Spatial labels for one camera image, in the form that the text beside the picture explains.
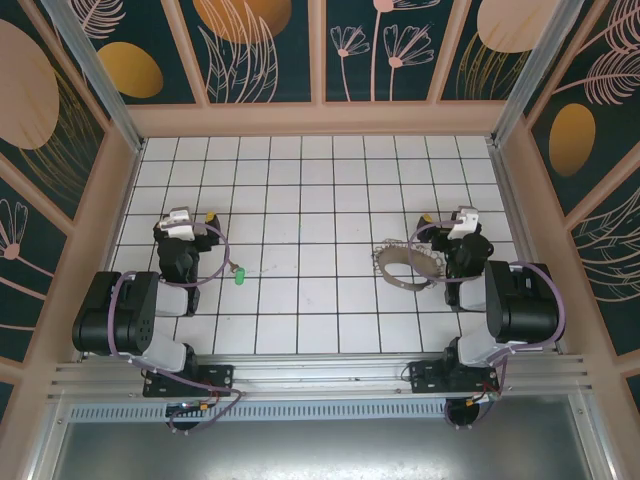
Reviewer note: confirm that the grey metal sheet panel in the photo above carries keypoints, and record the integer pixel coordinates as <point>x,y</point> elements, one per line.
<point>320,450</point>

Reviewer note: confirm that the key with green cover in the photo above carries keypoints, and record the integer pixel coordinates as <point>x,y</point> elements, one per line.
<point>240,276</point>

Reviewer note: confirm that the aluminium corner post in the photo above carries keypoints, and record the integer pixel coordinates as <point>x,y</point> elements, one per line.
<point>540,65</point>
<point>95,65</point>

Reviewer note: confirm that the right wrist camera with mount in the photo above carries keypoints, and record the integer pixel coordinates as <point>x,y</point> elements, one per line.
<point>464,222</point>

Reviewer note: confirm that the aluminium frame rail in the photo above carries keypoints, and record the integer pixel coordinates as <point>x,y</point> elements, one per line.
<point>320,372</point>

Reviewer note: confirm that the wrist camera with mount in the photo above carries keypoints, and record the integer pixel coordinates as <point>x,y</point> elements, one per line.
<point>179,222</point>
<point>464,222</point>

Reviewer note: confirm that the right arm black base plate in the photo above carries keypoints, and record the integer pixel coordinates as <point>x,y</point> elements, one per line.
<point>430,377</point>

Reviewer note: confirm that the aluminium side rail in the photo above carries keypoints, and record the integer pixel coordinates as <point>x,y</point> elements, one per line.
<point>507,200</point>

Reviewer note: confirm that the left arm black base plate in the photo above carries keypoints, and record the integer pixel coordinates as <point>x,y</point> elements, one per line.
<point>215,377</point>

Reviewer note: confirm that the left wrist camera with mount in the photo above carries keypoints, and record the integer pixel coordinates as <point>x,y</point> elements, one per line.
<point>179,222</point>

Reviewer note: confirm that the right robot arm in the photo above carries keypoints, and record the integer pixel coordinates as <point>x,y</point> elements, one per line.
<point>525,310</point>

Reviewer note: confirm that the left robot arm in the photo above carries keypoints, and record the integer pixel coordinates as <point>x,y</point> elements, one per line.
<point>100,320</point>

